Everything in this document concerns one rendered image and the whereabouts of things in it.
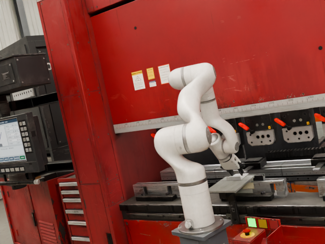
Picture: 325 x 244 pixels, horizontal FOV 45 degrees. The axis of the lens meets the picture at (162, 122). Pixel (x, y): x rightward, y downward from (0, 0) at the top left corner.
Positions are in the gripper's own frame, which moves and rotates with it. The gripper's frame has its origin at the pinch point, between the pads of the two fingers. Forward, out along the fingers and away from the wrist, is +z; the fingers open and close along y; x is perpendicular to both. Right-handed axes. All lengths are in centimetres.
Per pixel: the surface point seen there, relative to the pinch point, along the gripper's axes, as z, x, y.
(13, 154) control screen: -62, 22, 119
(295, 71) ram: -38, -33, -41
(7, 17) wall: 15, -433, 627
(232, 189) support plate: -10.4, 17.7, -5.9
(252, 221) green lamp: 5.2, 27.8, -12.4
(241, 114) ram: -23.9, -21.1, -8.7
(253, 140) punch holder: -13.1, -11.4, -13.2
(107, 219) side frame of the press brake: 4, 30, 88
